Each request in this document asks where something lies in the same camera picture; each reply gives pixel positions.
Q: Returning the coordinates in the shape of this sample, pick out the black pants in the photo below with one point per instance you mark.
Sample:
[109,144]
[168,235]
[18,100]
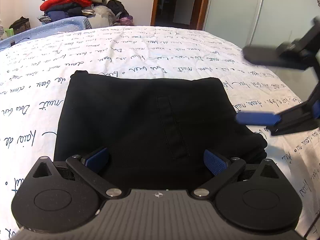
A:
[154,131]

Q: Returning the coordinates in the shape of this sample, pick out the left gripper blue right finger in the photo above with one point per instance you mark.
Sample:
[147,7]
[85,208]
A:
[225,171]

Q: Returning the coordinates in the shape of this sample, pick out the black handbag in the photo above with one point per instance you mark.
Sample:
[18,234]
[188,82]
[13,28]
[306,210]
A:
[20,25]

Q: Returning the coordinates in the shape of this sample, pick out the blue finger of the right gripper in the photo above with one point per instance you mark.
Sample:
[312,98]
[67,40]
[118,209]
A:
[257,118]
[273,57]

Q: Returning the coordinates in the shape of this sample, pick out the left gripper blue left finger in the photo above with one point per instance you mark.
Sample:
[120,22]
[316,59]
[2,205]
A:
[90,168]

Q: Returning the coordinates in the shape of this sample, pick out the green plastic chair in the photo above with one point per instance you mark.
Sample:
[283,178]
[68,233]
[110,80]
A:
[9,32]

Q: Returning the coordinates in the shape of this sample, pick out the white script-print bed sheet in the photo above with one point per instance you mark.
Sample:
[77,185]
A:
[41,198]

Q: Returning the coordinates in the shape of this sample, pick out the wooden door frame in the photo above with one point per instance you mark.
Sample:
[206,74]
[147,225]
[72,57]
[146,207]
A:
[187,14]

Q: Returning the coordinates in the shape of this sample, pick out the pile of clothes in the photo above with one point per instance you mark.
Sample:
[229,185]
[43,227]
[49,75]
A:
[100,13]

